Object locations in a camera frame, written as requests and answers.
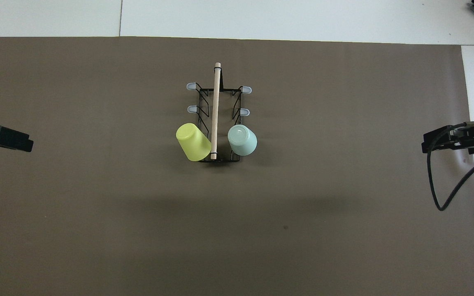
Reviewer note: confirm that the yellow plastic cup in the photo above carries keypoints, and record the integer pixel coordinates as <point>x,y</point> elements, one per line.
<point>192,142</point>

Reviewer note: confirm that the pale green plastic cup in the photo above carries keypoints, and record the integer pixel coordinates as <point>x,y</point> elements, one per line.
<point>242,140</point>

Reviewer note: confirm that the brown table mat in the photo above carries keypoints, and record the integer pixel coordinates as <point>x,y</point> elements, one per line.
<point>138,226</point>

